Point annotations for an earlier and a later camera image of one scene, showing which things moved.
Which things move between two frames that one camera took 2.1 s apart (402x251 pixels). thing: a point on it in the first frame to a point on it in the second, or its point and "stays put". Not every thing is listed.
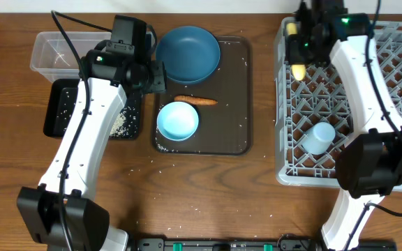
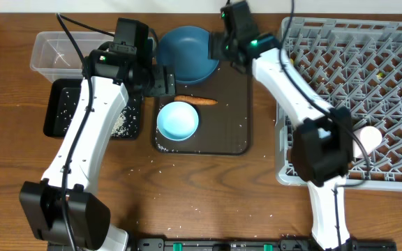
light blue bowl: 177,120 stays put
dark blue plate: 190,54 stays put
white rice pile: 118,128 stays put
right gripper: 299,53 to 216,47
